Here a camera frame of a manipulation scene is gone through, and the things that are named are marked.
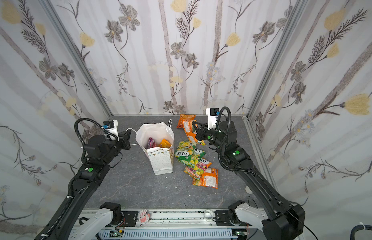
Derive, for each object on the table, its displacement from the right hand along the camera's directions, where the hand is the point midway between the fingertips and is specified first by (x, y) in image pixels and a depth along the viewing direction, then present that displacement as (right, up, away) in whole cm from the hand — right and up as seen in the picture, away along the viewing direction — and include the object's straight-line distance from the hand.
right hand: (192, 120), depth 65 cm
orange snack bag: (+1, -10, +7) cm, 12 cm away
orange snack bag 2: (+10, -32, +19) cm, 39 cm away
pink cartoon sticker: (-24, -48, +7) cm, 54 cm away
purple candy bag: (-24, -12, +21) cm, 34 cm away
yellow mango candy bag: (-17, -13, +26) cm, 33 cm away
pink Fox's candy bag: (+3, -29, +20) cm, 36 cm away
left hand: (-31, -3, +6) cm, 31 cm away
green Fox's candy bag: (-3, -19, +28) cm, 34 cm away
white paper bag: (-17, -20, +13) cm, 29 cm away
